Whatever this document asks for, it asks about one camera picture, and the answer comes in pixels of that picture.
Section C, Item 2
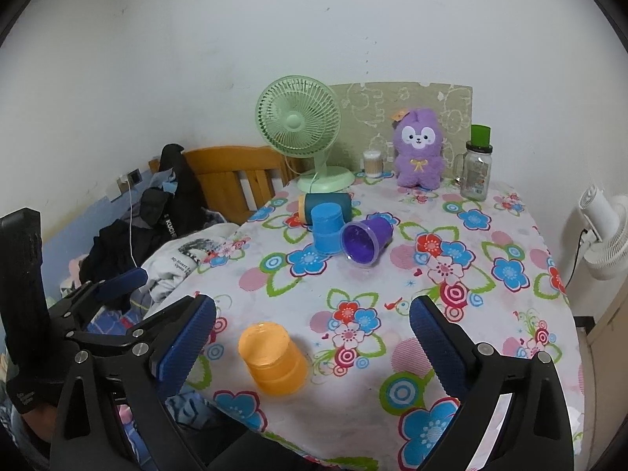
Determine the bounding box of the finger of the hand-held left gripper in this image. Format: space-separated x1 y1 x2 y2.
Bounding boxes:
64 318 150 350
48 268 149 333

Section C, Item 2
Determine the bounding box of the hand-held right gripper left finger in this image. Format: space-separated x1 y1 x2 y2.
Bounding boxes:
49 293 217 471

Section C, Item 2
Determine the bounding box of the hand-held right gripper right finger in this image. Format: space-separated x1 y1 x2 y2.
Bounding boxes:
409 296 576 471

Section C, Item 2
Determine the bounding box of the orange plastic cup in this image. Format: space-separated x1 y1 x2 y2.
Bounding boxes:
238 322 309 397

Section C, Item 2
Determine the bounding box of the person's left forearm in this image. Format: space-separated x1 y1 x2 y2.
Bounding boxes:
12 402 58 457

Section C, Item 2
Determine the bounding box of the purple plastic cup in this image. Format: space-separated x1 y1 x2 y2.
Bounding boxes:
341 216 394 268

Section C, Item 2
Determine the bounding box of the blue plastic cup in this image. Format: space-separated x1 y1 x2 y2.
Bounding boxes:
310 204 345 255

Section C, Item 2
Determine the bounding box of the teal and yellow cup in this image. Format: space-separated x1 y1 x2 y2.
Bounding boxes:
297 192 353 225

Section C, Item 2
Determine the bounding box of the person's left hand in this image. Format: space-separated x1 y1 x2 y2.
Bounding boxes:
6 363 57 416

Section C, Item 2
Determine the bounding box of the blue patterned blanket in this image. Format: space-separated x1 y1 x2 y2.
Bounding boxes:
44 275 162 452

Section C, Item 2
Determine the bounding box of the white printed shirt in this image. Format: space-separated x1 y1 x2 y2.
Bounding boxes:
140 225 241 307

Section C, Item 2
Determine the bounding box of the floral tablecloth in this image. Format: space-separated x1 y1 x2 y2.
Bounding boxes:
142 175 586 471

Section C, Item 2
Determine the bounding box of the black clothing pile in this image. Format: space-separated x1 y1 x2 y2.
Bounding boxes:
79 143 209 283

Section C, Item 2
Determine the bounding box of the wooden chair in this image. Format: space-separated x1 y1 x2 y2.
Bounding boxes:
183 145 291 225

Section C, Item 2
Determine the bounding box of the beige cabinet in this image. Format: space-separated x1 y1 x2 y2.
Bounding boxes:
573 294 628 433

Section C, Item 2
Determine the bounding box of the clear bottle with green cap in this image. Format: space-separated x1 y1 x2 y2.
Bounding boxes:
460 124 494 202

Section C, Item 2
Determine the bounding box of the purple plush toy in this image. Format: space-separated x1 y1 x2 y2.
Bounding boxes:
391 107 447 192

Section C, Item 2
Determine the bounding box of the cotton swab jar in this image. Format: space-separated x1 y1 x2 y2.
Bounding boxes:
362 149 384 178

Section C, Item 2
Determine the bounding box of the green desk fan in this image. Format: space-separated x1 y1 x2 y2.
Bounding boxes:
254 75 355 195

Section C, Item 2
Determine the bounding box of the green patterned board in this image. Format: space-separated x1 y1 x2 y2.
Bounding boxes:
328 82 474 178

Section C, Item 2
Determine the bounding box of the white charging cable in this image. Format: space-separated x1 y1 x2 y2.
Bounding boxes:
124 177 138 268

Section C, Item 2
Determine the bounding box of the black fan cable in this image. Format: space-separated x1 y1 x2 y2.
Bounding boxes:
563 227 590 291

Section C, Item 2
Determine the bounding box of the white wall fan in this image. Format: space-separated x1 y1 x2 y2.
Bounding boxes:
577 184 628 281

